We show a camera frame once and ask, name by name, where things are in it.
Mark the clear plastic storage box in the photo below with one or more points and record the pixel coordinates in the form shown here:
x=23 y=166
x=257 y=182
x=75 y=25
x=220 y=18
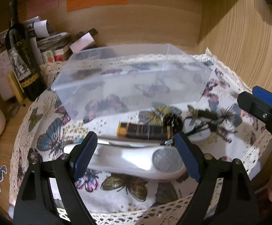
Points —
x=125 y=78

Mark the handwritten white note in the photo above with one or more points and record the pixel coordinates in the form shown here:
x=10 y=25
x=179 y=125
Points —
x=5 y=68

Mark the white small cardboard box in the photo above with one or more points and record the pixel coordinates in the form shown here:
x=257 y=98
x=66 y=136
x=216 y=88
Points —
x=84 y=42

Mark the stack of papers and booklets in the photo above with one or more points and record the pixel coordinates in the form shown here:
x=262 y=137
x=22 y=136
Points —
x=47 y=37

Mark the yellow tube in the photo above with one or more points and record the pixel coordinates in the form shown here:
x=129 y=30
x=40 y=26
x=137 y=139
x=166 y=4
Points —
x=15 y=88

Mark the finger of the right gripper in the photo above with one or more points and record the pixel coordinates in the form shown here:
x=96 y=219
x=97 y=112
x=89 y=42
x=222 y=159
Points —
x=256 y=107
x=263 y=94

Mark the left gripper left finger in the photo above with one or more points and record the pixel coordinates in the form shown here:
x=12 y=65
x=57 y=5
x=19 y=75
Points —
x=35 y=203

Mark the butterfly print lace cloth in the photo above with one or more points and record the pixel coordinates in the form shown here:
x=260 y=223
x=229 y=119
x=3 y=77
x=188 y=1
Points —
x=122 y=199

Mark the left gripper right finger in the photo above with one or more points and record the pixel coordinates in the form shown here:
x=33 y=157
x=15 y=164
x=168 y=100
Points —
x=237 y=202

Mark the dark wine bottle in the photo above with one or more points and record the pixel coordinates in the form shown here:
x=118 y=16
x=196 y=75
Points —
x=21 y=56

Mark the red white small box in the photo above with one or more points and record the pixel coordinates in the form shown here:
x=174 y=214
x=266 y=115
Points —
x=61 y=55

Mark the pink sticky note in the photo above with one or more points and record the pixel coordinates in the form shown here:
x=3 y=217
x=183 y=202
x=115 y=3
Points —
x=36 y=7

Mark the black gold cosmetic tube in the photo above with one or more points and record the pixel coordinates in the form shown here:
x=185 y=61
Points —
x=144 y=132

